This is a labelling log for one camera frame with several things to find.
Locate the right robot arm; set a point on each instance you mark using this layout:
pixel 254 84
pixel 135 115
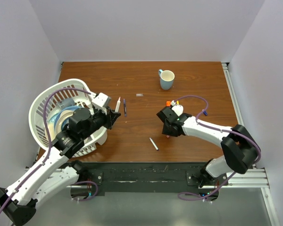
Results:
pixel 240 151

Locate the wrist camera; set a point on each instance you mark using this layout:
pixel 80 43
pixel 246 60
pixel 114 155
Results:
pixel 101 101
pixel 178 109

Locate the stacked plates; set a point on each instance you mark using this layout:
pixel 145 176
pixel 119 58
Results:
pixel 58 121

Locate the purple pen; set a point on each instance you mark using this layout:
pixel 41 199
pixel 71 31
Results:
pixel 125 110

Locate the white pink-tip pen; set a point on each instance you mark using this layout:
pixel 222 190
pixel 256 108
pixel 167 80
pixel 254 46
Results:
pixel 118 104

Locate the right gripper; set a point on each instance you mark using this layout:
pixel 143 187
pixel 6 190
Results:
pixel 165 131

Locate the white purple-tip pen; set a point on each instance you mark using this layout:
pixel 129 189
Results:
pixel 154 144

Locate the white laundry basket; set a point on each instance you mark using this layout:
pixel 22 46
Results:
pixel 45 106

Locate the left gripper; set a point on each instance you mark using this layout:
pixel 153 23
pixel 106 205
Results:
pixel 110 117

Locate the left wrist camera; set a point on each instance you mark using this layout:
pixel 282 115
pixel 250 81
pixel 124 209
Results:
pixel 101 101

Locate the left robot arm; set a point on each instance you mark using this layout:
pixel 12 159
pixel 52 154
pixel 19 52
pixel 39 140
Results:
pixel 20 200

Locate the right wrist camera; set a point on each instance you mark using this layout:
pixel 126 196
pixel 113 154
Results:
pixel 178 109

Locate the light blue mug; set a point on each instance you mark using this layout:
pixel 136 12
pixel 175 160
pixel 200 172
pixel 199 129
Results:
pixel 166 79

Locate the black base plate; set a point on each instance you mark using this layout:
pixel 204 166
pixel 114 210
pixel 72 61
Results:
pixel 96 179

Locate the grey object in basket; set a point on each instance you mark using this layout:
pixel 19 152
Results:
pixel 68 102

